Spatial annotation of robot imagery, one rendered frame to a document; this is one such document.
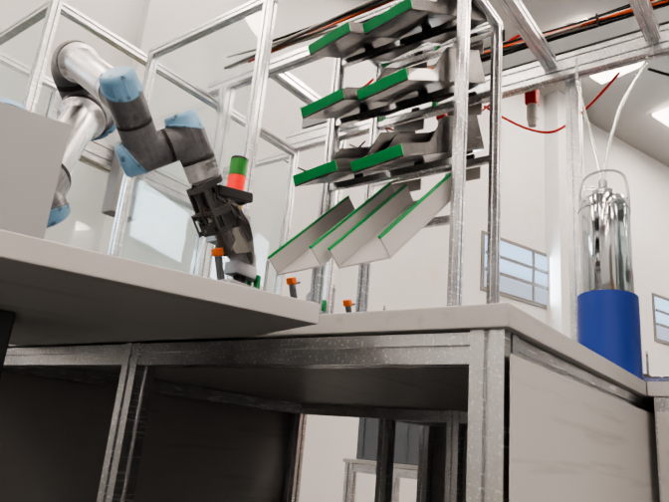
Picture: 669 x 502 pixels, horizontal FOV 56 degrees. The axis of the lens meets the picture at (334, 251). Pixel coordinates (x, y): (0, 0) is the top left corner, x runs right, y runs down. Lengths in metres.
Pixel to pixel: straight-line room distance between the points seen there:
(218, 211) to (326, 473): 4.59
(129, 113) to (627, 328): 1.31
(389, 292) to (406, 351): 5.48
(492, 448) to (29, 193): 0.79
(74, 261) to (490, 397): 0.50
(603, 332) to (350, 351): 0.99
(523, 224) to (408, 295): 2.17
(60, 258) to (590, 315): 1.39
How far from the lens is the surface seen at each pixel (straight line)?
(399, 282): 6.44
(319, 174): 1.28
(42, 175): 1.13
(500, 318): 0.79
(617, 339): 1.78
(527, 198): 8.26
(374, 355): 0.88
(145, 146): 1.37
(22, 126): 1.16
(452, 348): 0.83
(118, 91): 1.32
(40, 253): 0.74
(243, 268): 1.44
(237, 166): 1.76
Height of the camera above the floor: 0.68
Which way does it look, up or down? 17 degrees up
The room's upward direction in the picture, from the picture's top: 5 degrees clockwise
